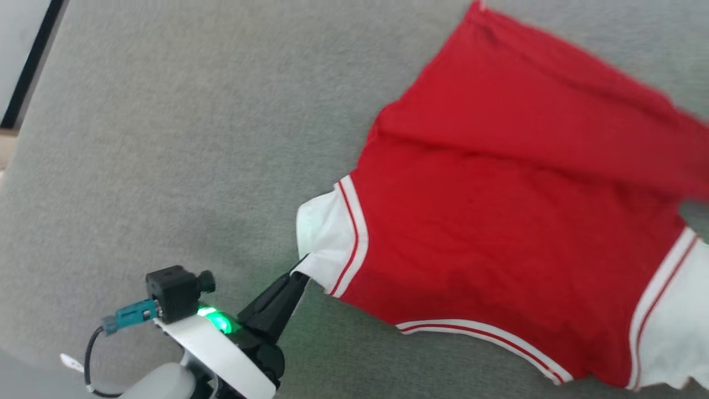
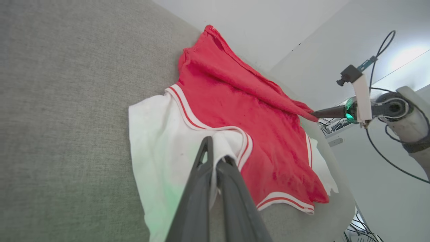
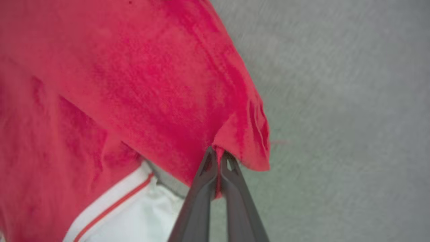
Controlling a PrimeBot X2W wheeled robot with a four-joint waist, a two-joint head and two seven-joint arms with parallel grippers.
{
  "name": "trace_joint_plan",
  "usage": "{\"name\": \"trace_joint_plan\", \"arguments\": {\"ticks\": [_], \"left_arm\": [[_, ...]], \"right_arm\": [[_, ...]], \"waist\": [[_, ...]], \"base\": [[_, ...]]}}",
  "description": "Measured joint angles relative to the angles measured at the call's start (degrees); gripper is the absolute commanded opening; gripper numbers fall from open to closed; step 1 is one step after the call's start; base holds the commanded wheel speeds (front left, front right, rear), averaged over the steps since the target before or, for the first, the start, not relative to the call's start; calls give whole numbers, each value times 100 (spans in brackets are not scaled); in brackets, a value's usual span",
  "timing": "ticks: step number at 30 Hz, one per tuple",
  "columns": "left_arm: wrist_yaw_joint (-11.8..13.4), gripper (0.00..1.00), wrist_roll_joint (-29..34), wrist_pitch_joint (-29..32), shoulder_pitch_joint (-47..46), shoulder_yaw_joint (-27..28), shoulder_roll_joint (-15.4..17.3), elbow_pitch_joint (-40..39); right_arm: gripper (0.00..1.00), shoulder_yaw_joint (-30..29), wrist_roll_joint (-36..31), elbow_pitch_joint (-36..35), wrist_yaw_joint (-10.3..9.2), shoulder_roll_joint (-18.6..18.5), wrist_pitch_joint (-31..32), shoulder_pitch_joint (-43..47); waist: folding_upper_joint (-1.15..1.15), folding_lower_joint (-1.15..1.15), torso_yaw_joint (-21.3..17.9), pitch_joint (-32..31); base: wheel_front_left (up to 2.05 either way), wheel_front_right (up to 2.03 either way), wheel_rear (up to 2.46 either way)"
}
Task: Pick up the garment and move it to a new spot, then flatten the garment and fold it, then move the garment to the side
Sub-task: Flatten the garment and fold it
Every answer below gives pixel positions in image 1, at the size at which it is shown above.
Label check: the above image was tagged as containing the red and white garment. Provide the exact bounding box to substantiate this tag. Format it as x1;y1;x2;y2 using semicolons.
296;0;709;392

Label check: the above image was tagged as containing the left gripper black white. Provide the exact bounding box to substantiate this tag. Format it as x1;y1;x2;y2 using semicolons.
155;254;311;399

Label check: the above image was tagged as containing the black cable with teal plug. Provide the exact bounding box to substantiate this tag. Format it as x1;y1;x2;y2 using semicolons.
83;298;159;399

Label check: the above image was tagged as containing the grey fabric sofa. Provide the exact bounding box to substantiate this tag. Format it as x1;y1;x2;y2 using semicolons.
0;0;709;399

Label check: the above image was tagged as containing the black baseboard strip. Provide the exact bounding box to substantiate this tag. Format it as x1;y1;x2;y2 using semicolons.
0;0;70;130

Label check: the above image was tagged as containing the white cable tie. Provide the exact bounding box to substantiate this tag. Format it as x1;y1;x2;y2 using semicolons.
60;354;92;392

